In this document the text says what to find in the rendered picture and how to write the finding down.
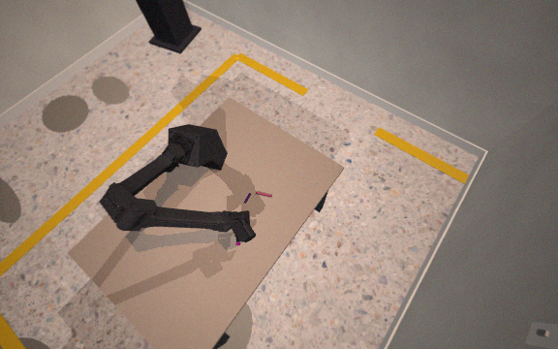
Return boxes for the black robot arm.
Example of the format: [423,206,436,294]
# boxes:
[100,134,256,242]

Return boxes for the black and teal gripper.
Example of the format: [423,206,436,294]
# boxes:
[235,210,250,242]

